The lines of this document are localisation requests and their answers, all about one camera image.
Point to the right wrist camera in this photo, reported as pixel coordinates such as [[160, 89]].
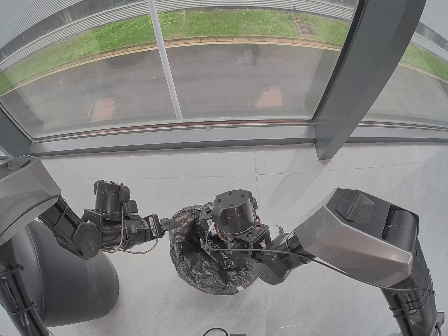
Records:
[[206, 214]]

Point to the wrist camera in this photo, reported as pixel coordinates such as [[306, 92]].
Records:
[[131, 207], [206, 214]]

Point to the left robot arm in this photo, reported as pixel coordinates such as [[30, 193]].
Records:
[[24, 191]]

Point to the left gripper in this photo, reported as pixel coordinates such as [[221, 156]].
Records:
[[140, 232]]

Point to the window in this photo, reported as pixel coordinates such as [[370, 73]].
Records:
[[245, 82]]

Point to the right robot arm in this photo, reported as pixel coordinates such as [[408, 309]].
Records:
[[353, 236]]

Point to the black plastic bag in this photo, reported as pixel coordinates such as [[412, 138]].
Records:
[[196, 268]]

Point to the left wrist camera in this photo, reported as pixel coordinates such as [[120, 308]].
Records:
[[131, 207]]

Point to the dark grey round chair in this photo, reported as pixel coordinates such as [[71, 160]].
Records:
[[70, 278]]

